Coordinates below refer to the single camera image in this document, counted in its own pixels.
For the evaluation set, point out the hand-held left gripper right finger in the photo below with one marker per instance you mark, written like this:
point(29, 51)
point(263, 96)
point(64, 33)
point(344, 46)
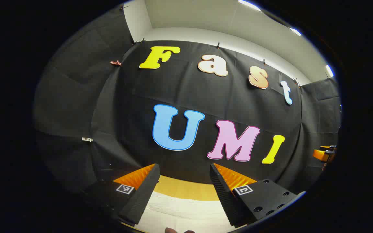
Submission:
point(225, 200)

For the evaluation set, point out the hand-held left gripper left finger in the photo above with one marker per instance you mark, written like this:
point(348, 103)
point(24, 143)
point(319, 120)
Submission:
point(141, 200)

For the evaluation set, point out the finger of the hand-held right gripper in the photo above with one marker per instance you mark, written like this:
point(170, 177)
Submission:
point(321, 154)

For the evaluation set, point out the white jeans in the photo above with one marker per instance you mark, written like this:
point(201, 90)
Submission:
point(183, 213)

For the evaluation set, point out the clear white clip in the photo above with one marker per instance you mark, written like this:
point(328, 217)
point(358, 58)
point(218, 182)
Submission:
point(87, 139)

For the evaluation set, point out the ceiling light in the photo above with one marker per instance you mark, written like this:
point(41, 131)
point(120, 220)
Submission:
point(329, 71)
point(295, 31)
point(249, 5)

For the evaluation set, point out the copper clip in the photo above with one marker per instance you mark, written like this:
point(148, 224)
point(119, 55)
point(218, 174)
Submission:
point(115, 62)

